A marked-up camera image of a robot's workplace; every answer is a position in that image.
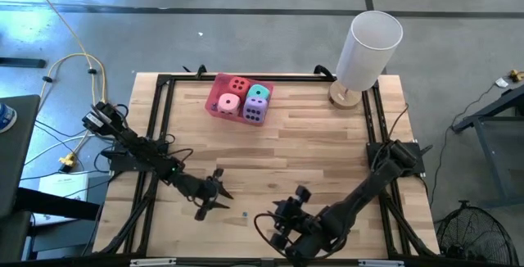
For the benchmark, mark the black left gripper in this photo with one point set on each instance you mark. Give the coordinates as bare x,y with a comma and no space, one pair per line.
204,189

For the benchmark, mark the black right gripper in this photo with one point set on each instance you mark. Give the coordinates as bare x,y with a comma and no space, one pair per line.
303,230

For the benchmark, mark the large purple foam die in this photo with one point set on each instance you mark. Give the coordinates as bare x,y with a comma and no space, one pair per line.
255,110

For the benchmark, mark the large pink foam die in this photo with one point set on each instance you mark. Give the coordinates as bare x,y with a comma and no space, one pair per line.
228,104

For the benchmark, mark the pink translucent plastic bin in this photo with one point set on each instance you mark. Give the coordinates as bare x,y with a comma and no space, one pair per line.
215,91

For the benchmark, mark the large teal foam die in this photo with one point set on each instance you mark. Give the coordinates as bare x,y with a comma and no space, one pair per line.
258,91

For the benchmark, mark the large red foam die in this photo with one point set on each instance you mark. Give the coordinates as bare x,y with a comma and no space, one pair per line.
239,85

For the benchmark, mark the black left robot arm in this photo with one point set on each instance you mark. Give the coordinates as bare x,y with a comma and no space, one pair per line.
139,146

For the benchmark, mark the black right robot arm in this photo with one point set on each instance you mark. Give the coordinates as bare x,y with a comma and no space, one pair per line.
368,185

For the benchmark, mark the black table clamp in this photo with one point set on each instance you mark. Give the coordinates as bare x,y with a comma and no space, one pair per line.
323,71
200,70

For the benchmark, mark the white flat box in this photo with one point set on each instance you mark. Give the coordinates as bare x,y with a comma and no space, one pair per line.
63,187

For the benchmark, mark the black mesh fan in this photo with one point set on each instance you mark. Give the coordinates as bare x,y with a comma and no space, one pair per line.
475,234

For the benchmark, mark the white shade table lamp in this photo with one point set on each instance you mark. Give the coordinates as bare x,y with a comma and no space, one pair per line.
364,58

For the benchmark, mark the dark grey desk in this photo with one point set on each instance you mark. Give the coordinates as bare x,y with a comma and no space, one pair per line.
16,152

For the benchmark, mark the dark grey metal stand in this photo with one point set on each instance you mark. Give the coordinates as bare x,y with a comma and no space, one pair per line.
499,118

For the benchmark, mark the blue and white can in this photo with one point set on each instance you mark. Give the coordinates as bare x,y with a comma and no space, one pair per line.
6,117

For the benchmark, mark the black floor bar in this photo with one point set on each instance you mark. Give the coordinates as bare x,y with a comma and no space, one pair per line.
22,62

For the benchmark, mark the white tag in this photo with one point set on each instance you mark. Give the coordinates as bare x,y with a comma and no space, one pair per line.
501,82

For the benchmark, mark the silver frame bracket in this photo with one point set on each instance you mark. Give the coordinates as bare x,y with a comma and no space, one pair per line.
378,263
151,262

